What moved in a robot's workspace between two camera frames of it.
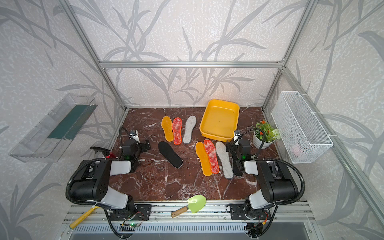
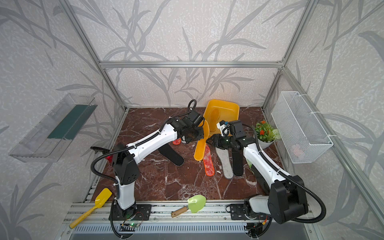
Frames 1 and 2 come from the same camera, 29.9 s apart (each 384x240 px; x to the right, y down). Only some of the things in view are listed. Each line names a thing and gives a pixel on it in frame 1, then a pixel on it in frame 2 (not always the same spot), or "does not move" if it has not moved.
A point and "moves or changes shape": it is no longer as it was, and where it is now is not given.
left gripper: x=142 y=146 to x=201 y=136
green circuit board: x=133 y=224 does not move
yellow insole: x=167 y=127 moves or changes shape
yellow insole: x=204 y=158 to x=199 y=153
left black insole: x=167 y=151 does not move
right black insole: x=238 y=169 does not move
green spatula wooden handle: x=195 y=203 does not move
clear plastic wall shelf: x=52 y=137 does not move
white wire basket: x=305 y=138 does not move
